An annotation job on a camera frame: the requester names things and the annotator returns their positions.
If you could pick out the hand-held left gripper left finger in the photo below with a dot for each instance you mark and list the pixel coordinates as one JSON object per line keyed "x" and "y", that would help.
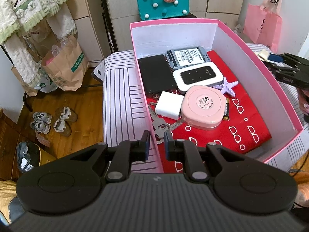
{"x": 146, "y": 147}

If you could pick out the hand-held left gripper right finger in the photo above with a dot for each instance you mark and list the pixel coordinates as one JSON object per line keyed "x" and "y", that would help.
{"x": 166, "y": 145}

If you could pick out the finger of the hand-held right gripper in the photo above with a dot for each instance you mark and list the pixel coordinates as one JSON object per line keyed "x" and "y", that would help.
{"x": 275, "y": 57}
{"x": 284, "y": 75}

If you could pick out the small cream block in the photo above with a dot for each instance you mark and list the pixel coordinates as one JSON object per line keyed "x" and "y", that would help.
{"x": 263, "y": 54}

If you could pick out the bunch of keys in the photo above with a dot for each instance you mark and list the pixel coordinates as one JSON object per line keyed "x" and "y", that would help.
{"x": 159, "y": 128}

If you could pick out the pink cardboard box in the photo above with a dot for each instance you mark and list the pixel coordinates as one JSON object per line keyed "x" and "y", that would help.
{"x": 265, "y": 94}

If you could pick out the white charger plug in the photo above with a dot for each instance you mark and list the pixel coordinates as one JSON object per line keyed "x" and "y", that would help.
{"x": 169, "y": 105}

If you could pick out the pink rounded case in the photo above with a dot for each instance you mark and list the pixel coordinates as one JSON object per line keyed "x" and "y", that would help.
{"x": 202, "y": 106}

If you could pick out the purple starfish ornament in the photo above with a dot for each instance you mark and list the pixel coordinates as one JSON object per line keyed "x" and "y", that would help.
{"x": 228, "y": 87}

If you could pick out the black and gold battery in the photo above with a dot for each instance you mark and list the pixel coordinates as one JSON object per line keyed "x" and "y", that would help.
{"x": 226, "y": 111}

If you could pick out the black device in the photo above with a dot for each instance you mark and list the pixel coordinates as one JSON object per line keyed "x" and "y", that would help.
{"x": 155, "y": 75}

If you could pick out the white pocket router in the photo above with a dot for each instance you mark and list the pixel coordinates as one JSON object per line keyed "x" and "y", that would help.
{"x": 198, "y": 77}

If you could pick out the grey labelled device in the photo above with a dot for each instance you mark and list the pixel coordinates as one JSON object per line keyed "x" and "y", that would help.
{"x": 187, "y": 56}

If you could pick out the person's right hand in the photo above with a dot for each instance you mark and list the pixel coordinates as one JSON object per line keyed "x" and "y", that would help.
{"x": 305, "y": 105}

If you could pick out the pink paper bag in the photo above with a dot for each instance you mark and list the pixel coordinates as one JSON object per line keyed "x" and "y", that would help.
{"x": 263, "y": 26}

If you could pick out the red sheet with white print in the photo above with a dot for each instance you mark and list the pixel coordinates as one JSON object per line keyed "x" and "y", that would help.
{"x": 241, "y": 125}

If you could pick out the brown furry slipper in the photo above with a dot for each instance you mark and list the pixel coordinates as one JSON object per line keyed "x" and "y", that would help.
{"x": 67, "y": 113}
{"x": 61, "y": 127}

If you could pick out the yellow box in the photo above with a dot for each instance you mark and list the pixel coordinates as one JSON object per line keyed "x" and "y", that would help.
{"x": 47, "y": 156}

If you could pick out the paper slip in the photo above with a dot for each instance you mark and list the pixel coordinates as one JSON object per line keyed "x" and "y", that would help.
{"x": 43, "y": 140}

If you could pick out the grey sneaker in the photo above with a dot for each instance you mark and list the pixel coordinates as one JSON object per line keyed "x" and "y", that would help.
{"x": 39, "y": 127}
{"x": 42, "y": 117}

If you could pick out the large brown paper bag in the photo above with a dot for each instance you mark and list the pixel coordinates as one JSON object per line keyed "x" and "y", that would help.
{"x": 65, "y": 65}

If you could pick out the white and green plastic bag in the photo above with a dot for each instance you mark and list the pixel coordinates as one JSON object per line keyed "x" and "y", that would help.
{"x": 45, "y": 82}

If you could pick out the grey plastic bag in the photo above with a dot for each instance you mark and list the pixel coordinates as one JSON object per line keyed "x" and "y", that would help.
{"x": 26, "y": 156}

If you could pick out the teal felt handbag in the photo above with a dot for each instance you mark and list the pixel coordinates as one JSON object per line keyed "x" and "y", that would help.
{"x": 160, "y": 2}

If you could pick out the small brown paper bag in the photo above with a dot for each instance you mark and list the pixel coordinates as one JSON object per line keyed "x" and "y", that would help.
{"x": 23, "y": 82}

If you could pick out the yellow striped cloth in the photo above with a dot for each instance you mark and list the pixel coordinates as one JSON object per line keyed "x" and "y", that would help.
{"x": 9, "y": 198}

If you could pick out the printed brown paper bag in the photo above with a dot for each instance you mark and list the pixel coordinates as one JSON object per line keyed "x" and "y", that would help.
{"x": 38, "y": 35}

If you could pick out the cream fleece jacket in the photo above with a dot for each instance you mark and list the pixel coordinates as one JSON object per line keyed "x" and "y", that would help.
{"x": 26, "y": 7}

